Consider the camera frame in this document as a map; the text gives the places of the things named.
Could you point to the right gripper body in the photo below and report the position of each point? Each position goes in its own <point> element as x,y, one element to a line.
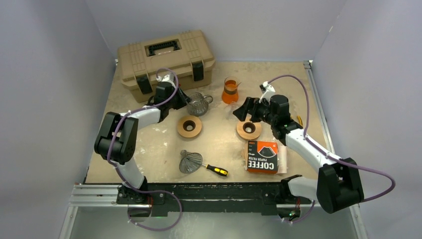
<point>262,111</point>

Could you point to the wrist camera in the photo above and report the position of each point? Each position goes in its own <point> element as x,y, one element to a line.
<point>170,78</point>
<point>267,91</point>

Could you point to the tan plastic toolbox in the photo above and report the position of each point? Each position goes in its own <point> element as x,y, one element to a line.
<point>186,53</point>

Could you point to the yellow black screwdriver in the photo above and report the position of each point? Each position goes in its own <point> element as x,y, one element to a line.
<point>218,170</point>

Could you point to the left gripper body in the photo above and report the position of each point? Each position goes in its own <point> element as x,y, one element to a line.
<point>177,102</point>

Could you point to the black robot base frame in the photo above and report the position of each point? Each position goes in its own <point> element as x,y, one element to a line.
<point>265,198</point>

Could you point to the yellow handled pliers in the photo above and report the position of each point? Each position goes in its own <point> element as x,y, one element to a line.
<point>300,120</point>

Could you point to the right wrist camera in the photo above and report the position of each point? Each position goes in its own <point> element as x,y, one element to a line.
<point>267,91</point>

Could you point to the smoky glass carafe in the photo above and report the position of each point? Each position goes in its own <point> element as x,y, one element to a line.
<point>199,104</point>

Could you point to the coffee paper filter box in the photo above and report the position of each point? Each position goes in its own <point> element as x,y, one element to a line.
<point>265,157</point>

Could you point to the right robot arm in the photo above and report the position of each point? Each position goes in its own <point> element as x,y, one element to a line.
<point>338,184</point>

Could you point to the smoky glass dripper cone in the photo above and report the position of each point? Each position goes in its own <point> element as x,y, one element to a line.
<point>190,162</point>

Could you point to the wooden ring holder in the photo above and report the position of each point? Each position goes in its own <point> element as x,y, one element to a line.
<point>249,130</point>
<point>189,126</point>

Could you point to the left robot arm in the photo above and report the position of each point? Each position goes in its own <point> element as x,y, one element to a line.
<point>117,137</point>

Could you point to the orange glass carafe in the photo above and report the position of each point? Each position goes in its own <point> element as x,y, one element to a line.
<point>230,90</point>

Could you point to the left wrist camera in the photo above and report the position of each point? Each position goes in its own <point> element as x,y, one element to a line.
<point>170,78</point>

